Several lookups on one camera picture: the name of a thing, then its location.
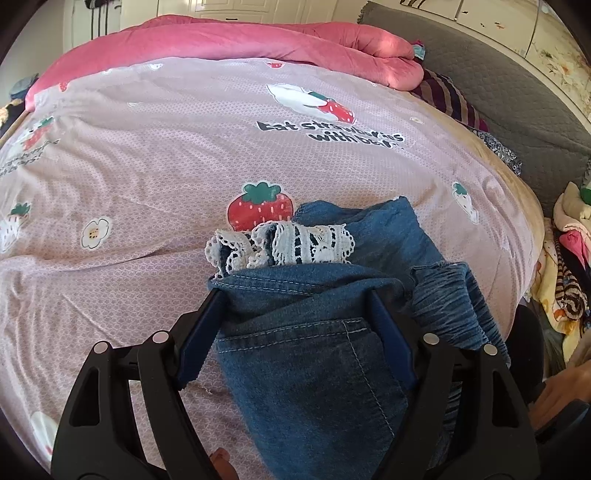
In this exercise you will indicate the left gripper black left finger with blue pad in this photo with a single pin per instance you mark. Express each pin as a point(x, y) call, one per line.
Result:
point(97, 437)

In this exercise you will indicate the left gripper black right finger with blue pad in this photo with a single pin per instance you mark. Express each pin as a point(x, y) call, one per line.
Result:
point(465, 417)

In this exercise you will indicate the blue denim pants lace hem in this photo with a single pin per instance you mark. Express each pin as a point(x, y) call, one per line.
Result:
point(302, 362)

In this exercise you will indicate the right hand red nails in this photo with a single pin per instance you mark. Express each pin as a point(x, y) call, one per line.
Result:
point(571, 384)

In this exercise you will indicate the left hand thumb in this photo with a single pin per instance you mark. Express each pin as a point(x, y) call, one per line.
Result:
point(220, 460)

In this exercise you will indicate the pile of colourful clothes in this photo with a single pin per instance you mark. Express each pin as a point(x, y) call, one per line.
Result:
point(561, 284)

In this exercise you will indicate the pink strawberry print bedsheet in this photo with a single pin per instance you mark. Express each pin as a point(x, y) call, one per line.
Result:
point(114, 184)

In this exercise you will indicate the dark floral cloth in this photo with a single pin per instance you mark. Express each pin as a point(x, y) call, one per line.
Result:
point(506, 155)

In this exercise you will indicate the grey quilted headboard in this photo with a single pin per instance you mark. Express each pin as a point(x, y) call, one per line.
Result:
point(521, 112)

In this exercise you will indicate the purple striped pillow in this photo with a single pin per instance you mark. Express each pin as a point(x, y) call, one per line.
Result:
point(440, 92)

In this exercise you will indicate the pink folded quilt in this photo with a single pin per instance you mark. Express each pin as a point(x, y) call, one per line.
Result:
point(363, 51)

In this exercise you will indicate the hanging clothes rack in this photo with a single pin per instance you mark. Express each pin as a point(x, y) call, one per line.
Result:
point(104, 16)

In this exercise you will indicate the blossom wall painting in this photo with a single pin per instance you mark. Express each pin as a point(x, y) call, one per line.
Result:
point(530, 28)

